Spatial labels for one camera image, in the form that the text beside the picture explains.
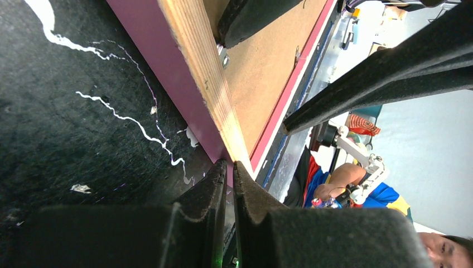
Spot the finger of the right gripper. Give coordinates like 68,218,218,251
216,0,300,49
283,1,472,135

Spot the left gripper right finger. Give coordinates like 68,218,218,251
233,161,432,267

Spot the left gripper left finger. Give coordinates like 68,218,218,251
11,159,227,267

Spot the pink wooden photo frame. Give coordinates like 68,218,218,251
109,1,336,178

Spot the brown backing board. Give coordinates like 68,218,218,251
224,1,326,154

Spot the person in blue shirt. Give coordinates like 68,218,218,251
283,147,472,267

